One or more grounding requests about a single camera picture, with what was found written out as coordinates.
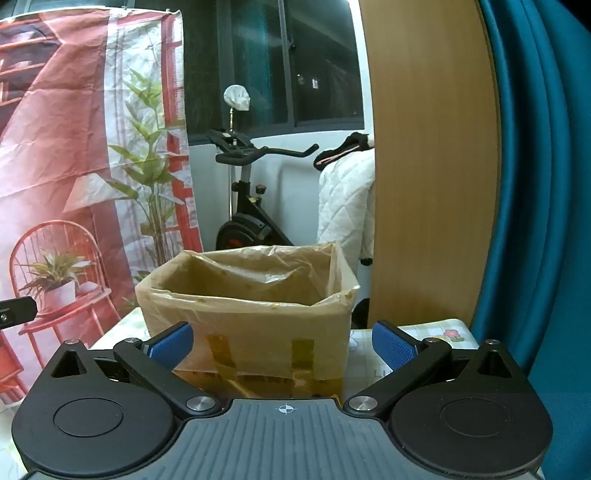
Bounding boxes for black exercise bike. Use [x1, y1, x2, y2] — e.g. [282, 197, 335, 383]
[205, 129, 320, 252]

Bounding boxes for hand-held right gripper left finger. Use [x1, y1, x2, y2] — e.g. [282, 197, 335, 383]
[44, 322, 222, 422]

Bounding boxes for black garment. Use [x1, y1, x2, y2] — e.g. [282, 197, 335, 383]
[313, 132, 375, 172]

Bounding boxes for wooden panel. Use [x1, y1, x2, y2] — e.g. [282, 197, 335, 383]
[358, 0, 502, 328]

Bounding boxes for dark glass window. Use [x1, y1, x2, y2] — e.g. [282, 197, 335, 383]
[124, 0, 363, 139]

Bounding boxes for white quilted jacket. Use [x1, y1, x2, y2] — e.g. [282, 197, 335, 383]
[318, 148, 376, 266]

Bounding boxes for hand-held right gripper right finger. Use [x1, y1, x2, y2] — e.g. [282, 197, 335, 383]
[344, 320, 523, 418]

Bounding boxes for teal curtain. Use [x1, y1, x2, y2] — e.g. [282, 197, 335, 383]
[471, 0, 591, 480]

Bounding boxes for white plastic bag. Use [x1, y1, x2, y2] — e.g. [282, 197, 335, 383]
[223, 84, 250, 112]

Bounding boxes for checkered cartoon tablecloth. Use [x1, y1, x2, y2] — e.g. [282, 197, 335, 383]
[90, 307, 478, 400]

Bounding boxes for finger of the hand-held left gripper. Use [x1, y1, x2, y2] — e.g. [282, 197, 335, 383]
[0, 298, 38, 329]

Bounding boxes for red printed backdrop cloth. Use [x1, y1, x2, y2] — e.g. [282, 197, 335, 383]
[0, 7, 204, 407]

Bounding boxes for plastic-lined cardboard box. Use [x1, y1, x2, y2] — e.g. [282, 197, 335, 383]
[135, 241, 361, 400]

